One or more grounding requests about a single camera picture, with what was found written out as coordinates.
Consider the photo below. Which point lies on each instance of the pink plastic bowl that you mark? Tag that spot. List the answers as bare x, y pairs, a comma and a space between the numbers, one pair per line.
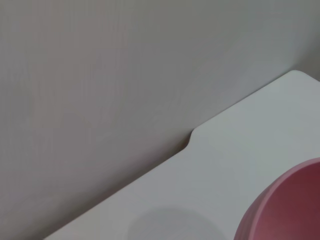
287, 200

